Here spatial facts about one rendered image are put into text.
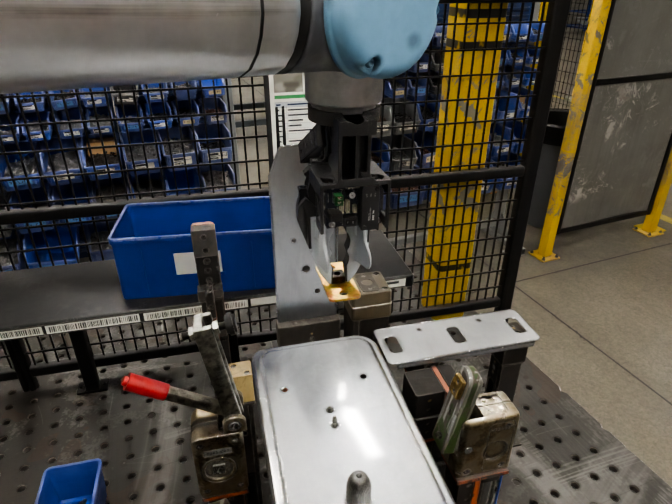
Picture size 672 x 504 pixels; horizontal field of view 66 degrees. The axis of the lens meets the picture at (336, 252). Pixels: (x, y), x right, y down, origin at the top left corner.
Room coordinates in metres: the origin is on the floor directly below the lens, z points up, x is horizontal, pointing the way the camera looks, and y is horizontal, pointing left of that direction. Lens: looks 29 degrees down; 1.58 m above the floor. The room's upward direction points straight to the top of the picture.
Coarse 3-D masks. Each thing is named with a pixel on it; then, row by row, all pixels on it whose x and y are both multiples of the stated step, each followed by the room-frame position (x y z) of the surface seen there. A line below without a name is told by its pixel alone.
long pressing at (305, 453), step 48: (288, 384) 0.63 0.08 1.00; (336, 384) 0.63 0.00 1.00; (384, 384) 0.63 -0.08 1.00; (288, 432) 0.53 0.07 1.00; (336, 432) 0.53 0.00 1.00; (384, 432) 0.53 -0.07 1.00; (288, 480) 0.45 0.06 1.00; (336, 480) 0.45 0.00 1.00; (384, 480) 0.45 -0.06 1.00; (432, 480) 0.45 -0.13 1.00
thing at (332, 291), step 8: (336, 264) 0.57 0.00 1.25; (336, 272) 0.54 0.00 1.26; (336, 280) 0.53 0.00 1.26; (344, 280) 0.53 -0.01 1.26; (352, 280) 0.53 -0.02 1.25; (328, 288) 0.52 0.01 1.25; (336, 288) 0.52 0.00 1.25; (344, 288) 0.52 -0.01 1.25; (352, 288) 0.52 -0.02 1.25; (328, 296) 0.50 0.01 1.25; (336, 296) 0.50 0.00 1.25; (344, 296) 0.50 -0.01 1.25; (352, 296) 0.50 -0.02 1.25; (360, 296) 0.50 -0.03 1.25
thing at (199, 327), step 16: (208, 320) 0.52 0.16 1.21; (224, 320) 0.51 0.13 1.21; (192, 336) 0.49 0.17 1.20; (208, 336) 0.49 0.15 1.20; (208, 352) 0.49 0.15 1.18; (208, 368) 0.49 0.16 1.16; (224, 368) 0.49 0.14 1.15; (224, 384) 0.49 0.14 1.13; (224, 400) 0.49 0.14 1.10; (240, 400) 0.53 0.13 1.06; (224, 416) 0.49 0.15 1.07
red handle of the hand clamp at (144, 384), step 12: (132, 384) 0.47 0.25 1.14; (144, 384) 0.48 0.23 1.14; (156, 384) 0.49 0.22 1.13; (168, 384) 0.49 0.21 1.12; (156, 396) 0.48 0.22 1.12; (168, 396) 0.48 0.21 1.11; (180, 396) 0.49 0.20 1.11; (192, 396) 0.50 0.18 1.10; (204, 396) 0.50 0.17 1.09; (204, 408) 0.49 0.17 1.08; (216, 408) 0.50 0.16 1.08
